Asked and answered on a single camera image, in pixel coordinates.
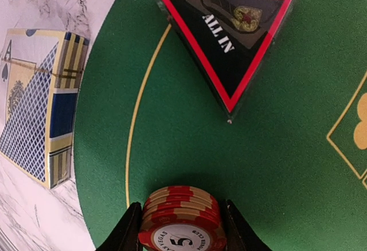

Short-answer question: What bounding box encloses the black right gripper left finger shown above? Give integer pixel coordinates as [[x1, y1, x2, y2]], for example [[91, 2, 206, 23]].
[[96, 202, 143, 251]]

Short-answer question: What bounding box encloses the red chip stack mat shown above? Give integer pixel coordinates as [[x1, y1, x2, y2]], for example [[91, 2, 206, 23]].
[[138, 186, 227, 251]]

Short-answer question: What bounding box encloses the black triangular all-in button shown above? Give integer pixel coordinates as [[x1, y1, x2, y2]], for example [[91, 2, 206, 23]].
[[154, 0, 297, 123]]

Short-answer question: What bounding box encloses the blue-backed playing card deck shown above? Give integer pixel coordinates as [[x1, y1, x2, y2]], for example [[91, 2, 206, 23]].
[[1, 29, 89, 189]]

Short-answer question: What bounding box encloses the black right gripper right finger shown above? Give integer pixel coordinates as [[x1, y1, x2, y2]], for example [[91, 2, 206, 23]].
[[220, 199, 268, 251]]

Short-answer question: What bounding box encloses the green round poker mat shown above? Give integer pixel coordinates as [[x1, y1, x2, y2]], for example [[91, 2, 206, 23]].
[[74, 0, 366, 250]]

